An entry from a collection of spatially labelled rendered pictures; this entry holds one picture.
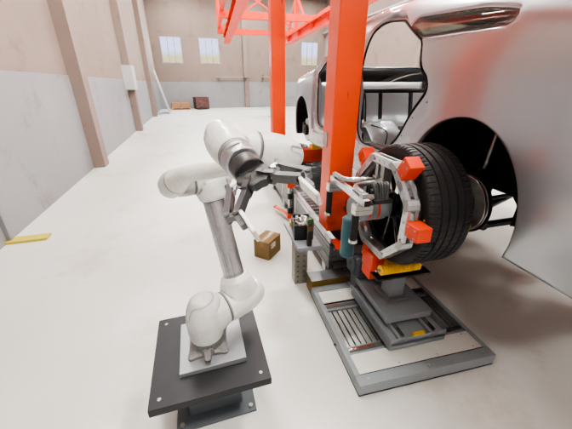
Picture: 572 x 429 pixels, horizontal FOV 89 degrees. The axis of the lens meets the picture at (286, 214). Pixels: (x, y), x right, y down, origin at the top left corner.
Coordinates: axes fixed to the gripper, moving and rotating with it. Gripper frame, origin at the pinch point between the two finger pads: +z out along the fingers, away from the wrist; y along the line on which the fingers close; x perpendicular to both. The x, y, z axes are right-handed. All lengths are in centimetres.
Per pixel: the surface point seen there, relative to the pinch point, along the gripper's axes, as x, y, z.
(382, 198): 61, 56, -36
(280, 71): 88, 128, -283
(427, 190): 61, 73, -27
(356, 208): 62, 44, -39
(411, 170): 52, 70, -34
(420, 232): 70, 59, -16
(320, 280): 154, 28, -69
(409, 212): 67, 63, -26
